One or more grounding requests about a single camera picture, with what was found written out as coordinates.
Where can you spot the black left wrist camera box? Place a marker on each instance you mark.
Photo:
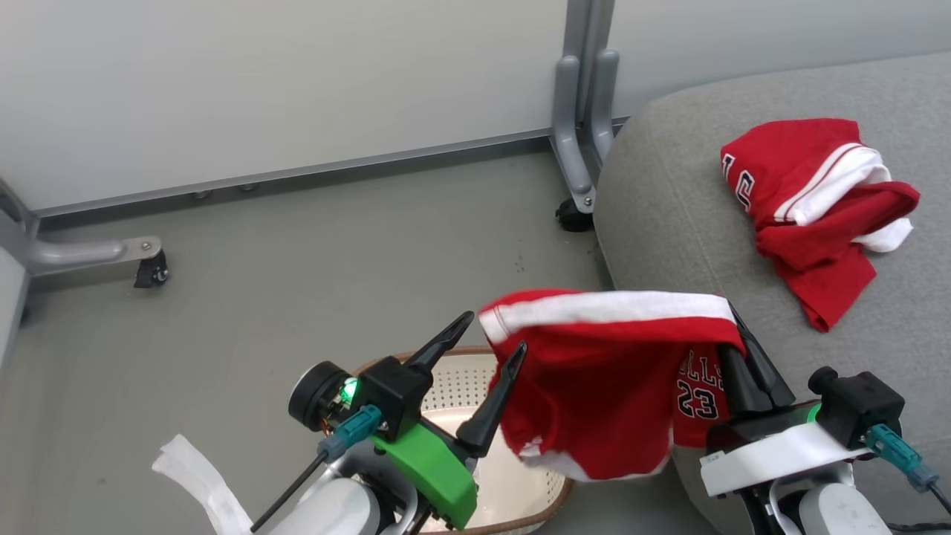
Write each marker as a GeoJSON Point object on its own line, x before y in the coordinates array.
{"type": "Point", "coordinates": [394, 394]}

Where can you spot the red white shorts number 23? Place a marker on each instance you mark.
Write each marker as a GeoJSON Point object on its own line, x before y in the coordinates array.
{"type": "Point", "coordinates": [594, 386]}

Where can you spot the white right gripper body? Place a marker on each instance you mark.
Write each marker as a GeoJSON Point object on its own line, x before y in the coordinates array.
{"type": "Point", "coordinates": [773, 449]}

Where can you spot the pink perforated laundry basket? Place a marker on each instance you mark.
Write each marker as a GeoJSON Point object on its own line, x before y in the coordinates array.
{"type": "Point", "coordinates": [461, 386]}

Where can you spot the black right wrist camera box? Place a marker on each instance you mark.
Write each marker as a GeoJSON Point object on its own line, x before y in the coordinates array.
{"type": "Point", "coordinates": [862, 405]}

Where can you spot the grey fabric sofa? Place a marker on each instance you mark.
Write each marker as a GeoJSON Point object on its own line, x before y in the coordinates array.
{"type": "Point", "coordinates": [669, 186]}

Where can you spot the grey partition leg single foot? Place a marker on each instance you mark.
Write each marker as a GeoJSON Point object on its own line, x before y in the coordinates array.
{"type": "Point", "coordinates": [82, 253]}

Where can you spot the white fabric strip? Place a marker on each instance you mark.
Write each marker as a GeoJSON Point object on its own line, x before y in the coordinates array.
{"type": "Point", "coordinates": [200, 475]}

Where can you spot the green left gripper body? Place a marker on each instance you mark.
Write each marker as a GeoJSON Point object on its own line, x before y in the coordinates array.
{"type": "Point", "coordinates": [438, 468]}

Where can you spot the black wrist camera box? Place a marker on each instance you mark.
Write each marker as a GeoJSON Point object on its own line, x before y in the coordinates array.
{"type": "Point", "coordinates": [394, 394]}
{"type": "Point", "coordinates": [862, 405]}

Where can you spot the grey partition post double foot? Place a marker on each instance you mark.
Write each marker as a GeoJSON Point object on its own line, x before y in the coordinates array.
{"type": "Point", "coordinates": [568, 134]}

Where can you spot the grey partition bottom rail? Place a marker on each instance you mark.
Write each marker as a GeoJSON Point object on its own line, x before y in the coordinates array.
{"type": "Point", "coordinates": [297, 174]}

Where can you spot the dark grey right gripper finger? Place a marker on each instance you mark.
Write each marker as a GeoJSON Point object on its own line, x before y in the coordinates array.
{"type": "Point", "coordinates": [743, 386]}
{"type": "Point", "coordinates": [765, 371]}

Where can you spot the red white basketball jersey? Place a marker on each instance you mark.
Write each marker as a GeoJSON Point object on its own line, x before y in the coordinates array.
{"type": "Point", "coordinates": [795, 156]}

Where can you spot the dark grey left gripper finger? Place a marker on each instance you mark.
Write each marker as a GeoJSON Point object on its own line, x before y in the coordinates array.
{"type": "Point", "coordinates": [446, 338]}
{"type": "Point", "coordinates": [494, 401]}

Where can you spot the black caster wheel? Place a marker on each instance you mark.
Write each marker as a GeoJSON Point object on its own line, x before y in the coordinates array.
{"type": "Point", "coordinates": [572, 217]}
{"type": "Point", "coordinates": [151, 273]}

